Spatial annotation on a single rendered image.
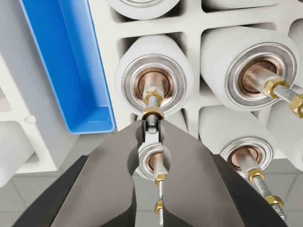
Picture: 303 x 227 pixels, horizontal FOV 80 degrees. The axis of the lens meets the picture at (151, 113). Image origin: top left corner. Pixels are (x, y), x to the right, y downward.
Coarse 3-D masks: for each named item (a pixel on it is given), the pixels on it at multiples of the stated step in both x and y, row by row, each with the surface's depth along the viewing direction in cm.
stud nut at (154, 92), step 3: (150, 90) 18; (153, 90) 18; (156, 90) 18; (147, 93) 18; (150, 93) 17; (153, 93) 17; (156, 93) 17; (159, 93) 18; (147, 96) 18; (150, 96) 18; (156, 96) 18; (159, 96) 18; (162, 96) 18; (144, 99) 18; (147, 99) 18; (159, 99) 18; (162, 99) 18; (144, 102) 18; (147, 102) 18; (159, 102) 18; (159, 105) 18
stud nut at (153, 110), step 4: (144, 108) 15; (148, 108) 15; (152, 108) 14; (156, 108) 14; (144, 112) 14; (148, 112) 14; (152, 112) 14; (156, 112) 14; (160, 112) 14; (144, 116) 14; (156, 116) 14; (160, 116) 14; (164, 116) 15
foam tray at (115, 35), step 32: (96, 0) 23; (192, 0) 23; (288, 0) 23; (96, 32) 25; (128, 32) 25; (160, 32) 25; (192, 32) 25; (288, 32) 25; (192, 64) 27; (192, 96) 29; (192, 128) 32
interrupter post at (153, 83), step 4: (148, 80) 20; (152, 80) 20; (156, 80) 20; (160, 80) 21; (148, 84) 19; (152, 84) 19; (156, 84) 19; (160, 84) 19; (144, 88) 19; (148, 88) 18; (152, 88) 18; (156, 88) 18; (160, 88) 18; (144, 92) 18; (160, 92) 18; (144, 96) 19
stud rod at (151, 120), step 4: (152, 96) 17; (148, 100) 17; (152, 100) 17; (156, 100) 17; (148, 104) 16; (152, 104) 16; (156, 104) 16; (148, 116) 14; (152, 116) 14; (148, 120) 14; (152, 120) 13; (156, 120) 14; (148, 124) 13; (152, 124) 13; (156, 124) 13; (148, 128) 13; (152, 128) 13; (156, 128) 13; (148, 132) 13; (152, 132) 13; (156, 132) 14
